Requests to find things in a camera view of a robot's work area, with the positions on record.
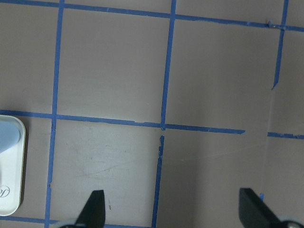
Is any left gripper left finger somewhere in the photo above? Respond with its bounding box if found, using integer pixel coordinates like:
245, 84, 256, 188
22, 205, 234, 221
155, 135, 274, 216
74, 190, 105, 226

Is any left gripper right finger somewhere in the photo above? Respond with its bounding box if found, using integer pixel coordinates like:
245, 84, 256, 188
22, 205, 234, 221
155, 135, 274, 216
238, 188, 281, 228

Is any blue plastic cup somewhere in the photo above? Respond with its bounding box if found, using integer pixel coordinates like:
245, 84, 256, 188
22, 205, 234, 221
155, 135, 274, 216
0, 121, 20, 153

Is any cream plastic tray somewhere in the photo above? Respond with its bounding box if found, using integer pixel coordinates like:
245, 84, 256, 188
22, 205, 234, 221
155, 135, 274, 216
0, 115, 26, 216

